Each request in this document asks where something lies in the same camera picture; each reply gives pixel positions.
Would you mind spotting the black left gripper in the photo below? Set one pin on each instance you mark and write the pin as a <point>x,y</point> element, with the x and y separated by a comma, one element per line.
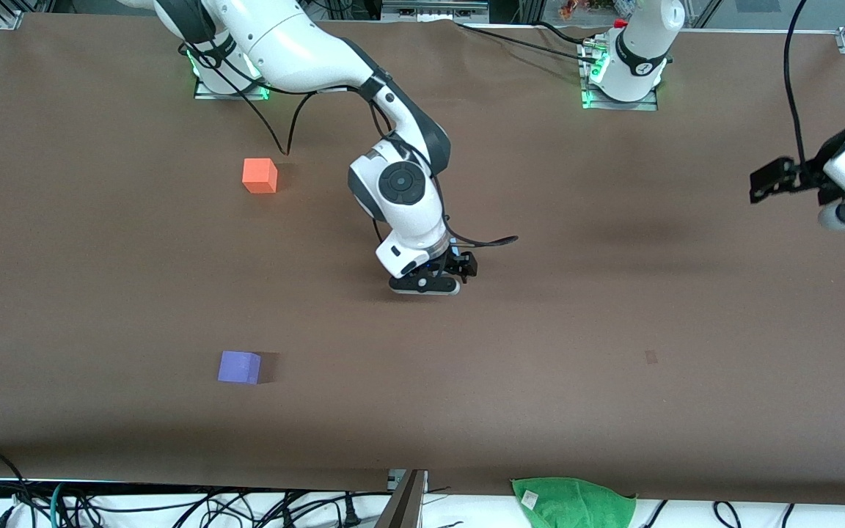
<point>808,177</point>

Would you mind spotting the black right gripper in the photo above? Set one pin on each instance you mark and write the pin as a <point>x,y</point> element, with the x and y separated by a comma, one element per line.
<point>459,263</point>

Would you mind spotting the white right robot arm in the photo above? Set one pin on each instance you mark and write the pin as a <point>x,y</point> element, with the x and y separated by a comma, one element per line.
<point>283,44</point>

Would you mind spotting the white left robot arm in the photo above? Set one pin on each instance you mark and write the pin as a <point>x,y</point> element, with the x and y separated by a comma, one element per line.
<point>635,51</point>

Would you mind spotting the orange foam block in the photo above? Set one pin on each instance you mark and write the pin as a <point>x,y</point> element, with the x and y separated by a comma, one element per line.
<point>260,176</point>

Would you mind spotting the purple foam block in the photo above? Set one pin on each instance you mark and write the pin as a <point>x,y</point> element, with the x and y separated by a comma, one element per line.
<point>238,367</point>

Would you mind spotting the brown table cover sheet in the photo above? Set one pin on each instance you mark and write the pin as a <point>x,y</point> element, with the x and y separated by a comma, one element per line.
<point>540,330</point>

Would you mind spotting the green microfibre cloth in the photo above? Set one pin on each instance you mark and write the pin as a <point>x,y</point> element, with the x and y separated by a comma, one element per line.
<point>573,504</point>

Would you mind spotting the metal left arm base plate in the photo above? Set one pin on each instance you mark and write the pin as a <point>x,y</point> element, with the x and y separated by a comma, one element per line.
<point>646,104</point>

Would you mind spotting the grey metal post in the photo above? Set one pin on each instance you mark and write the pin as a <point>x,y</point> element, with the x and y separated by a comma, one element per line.
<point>404,506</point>

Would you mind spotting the aluminium frame with sockets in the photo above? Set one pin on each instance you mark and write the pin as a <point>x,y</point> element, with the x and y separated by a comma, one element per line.
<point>433,11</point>

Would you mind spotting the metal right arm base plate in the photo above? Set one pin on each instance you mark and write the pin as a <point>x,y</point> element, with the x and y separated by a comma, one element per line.
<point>206,92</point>

